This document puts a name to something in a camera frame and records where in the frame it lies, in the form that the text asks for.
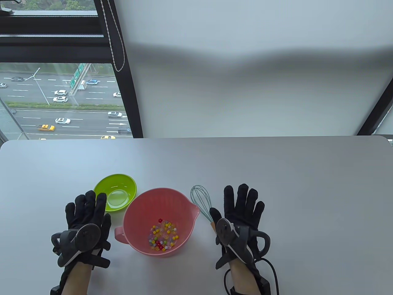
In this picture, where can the person's right hand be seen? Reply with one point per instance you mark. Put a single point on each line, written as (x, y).
(242, 209)

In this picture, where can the person's left hand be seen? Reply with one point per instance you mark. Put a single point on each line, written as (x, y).
(89, 212)

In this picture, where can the small green plastic bowl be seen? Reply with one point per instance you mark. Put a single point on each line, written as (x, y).
(118, 181)

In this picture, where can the pink plastic salad bowl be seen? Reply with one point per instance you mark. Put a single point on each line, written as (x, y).
(159, 206)

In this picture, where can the pile of colourful plastic decorations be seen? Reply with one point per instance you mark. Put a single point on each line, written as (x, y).
(162, 236)

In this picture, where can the person's right forearm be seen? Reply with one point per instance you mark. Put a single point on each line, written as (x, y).
(244, 278)

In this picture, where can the person's left forearm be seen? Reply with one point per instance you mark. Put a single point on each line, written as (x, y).
(76, 278)

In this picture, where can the black and white left controller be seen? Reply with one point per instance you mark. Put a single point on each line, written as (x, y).
(87, 238)

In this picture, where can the black and white controller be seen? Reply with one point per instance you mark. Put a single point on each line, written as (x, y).
(87, 238)
(225, 232)

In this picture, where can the black and white right controller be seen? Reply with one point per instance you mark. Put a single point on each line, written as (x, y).
(225, 232)

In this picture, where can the black glove sensor clamp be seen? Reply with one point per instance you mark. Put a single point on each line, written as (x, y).
(99, 259)

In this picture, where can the white roller blind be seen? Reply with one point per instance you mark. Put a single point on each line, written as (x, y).
(245, 76)

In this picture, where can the black slanted window post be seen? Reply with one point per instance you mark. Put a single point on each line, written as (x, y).
(376, 115)

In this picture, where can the black window frame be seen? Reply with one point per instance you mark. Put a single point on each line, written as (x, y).
(46, 49)

